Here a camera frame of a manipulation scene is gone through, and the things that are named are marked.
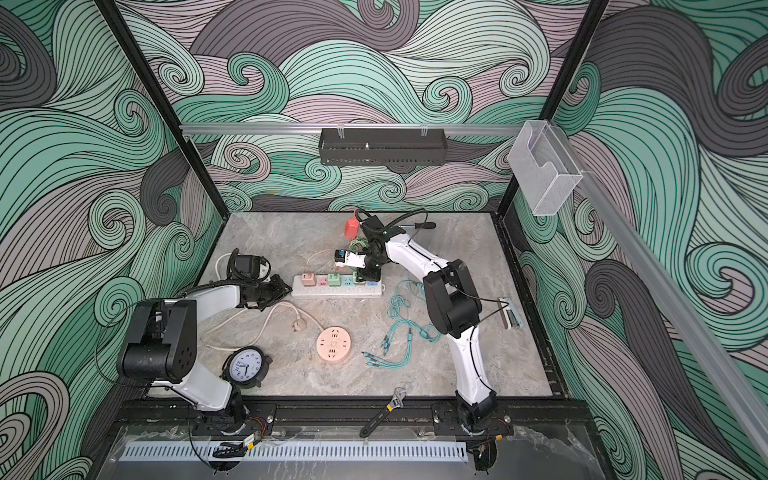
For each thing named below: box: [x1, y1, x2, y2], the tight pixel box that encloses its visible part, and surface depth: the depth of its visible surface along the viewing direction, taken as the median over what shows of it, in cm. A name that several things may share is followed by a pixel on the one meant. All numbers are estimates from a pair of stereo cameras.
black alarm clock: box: [219, 346, 273, 389], surface depth 81 cm
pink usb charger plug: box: [301, 273, 316, 287], surface depth 95 cm
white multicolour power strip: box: [291, 275, 385, 298], surface depth 97 cm
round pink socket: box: [316, 326, 352, 363], surface depth 85 cm
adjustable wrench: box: [359, 387, 407, 438], surface depth 76 cm
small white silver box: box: [498, 297, 524, 330], surface depth 90 cm
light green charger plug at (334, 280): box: [328, 273, 342, 288], surface depth 94 cm
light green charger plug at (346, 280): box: [340, 274, 354, 287], surface depth 98 cm
